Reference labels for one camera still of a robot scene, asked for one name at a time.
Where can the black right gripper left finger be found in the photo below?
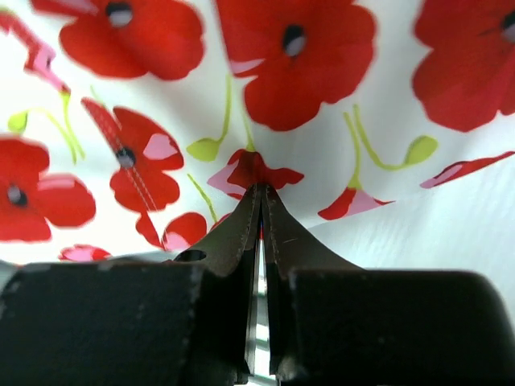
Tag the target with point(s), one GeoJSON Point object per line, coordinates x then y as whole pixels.
{"type": "Point", "coordinates": [141, 319]}

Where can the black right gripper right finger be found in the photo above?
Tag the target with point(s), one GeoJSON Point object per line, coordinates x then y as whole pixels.
{"type": "Point", "coordinates": [334, 323]}

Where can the red flower print cloth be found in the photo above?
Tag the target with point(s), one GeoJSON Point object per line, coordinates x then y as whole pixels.
{"type": "Point", "coordinates": [139, 125]}

